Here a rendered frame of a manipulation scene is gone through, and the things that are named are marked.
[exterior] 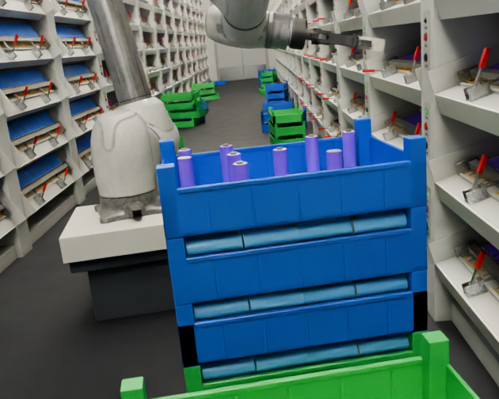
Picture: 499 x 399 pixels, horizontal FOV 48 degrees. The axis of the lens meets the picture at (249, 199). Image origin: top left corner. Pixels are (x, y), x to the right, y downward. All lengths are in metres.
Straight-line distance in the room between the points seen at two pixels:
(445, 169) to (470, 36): 0.28
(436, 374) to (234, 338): 0.23
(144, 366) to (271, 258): 0.75
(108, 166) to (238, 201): 0.92
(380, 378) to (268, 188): 0.23
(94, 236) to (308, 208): 0.87
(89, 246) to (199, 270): 0.82
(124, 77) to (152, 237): 0.51
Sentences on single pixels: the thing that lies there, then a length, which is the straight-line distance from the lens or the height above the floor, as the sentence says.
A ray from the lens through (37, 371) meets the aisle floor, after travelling 1.43.
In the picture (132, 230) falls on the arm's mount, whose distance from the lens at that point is 1.42.
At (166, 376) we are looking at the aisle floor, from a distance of 1.29.
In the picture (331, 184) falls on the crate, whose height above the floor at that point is 0.52.
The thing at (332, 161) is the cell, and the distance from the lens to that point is 0.66.
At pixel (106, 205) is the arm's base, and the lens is 1.54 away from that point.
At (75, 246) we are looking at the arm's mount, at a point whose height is 0.24.
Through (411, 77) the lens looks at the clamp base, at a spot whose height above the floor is 0.56.
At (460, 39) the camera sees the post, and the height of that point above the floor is 0.64.
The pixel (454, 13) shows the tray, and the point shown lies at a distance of 1.19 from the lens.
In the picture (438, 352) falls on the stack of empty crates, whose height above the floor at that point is 0.39.
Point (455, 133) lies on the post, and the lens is 1.31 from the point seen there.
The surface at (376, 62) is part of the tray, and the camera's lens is 1.96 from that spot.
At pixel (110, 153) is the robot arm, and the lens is 1.50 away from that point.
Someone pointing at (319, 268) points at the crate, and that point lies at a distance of 0.66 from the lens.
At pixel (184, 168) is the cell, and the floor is 0.54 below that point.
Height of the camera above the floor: 0.68
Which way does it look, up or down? 15 degrees down
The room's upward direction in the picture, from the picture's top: 5 degrees counter-clockwise
